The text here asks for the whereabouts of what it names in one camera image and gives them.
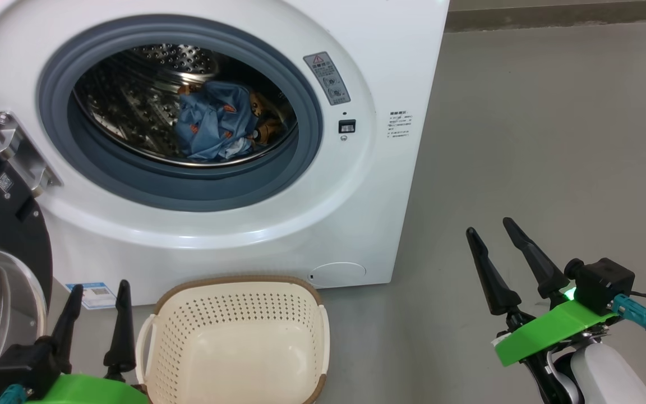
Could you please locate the teal right cable connector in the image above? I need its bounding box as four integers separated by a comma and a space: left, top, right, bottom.
612, 293, 646, 339

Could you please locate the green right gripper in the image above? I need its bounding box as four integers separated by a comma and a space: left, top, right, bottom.
465, 217, 620, 404

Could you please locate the cream perforated laundry basket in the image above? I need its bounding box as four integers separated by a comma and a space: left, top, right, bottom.
135, 275, 330, 404

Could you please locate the perforated steel washer drum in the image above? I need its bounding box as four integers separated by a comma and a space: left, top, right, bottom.
72, 44, 299, 168

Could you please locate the metal door hinge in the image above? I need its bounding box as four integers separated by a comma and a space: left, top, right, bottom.
0, 111, 63, 197

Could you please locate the white front-load washing machine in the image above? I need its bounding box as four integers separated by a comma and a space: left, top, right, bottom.
0, 0, 450, 308

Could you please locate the grey warning sticker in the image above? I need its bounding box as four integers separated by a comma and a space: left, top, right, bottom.
303, 52, 352, 106

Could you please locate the small printed text label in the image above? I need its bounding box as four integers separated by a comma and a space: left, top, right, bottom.
387, 111, 412, 140

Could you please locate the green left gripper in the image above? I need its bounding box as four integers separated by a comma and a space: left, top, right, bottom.
26, 279, 150, 404

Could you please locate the blue bear print garment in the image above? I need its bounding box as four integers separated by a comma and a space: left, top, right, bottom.
174, 80, 290, 163

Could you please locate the blue energy label sticker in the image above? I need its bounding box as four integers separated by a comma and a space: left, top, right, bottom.
65, 282, 117, 310

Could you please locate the round drain filter cover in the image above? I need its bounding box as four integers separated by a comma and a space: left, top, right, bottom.
308, 261, 367, 288

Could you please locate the grey rubber door gasket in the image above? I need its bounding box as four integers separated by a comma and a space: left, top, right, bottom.
37, 15, 324, 213

